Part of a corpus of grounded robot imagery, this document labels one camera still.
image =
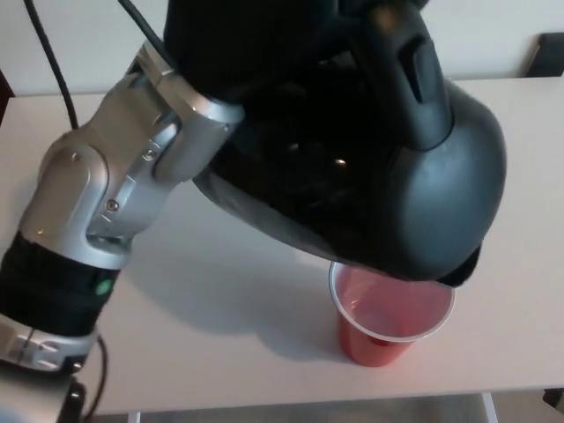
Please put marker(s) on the black bracket right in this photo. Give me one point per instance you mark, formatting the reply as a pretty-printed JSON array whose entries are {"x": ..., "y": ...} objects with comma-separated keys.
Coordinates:
[{"x": 551, "y": 55}]

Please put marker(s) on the black electric kettle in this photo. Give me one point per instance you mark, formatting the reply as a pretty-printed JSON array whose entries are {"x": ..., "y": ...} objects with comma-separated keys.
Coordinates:
[{"x": 440, "y": 198}]

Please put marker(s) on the white table leg frame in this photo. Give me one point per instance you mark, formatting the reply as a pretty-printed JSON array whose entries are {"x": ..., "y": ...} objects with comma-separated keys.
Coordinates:
[
  {"x": 489, "y": 407},
  {"x": 135, "y": 417}
]

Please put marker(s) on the dark brown furniture panel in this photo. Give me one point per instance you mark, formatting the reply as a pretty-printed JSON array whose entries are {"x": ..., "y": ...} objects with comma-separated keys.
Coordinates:
[{"x": 3, "y": 83}]

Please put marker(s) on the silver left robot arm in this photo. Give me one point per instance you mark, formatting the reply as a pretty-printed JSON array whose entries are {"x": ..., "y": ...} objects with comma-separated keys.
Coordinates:
[{"x": 88, "y": 185}]

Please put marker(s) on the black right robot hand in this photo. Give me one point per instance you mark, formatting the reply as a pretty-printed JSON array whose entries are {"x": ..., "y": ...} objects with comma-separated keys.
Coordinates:
[{"x": 555, "y": 392}]

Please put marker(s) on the red plastic cup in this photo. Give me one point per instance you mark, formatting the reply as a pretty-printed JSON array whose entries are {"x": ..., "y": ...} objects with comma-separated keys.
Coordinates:
[{"x": 374, "y": 348}]

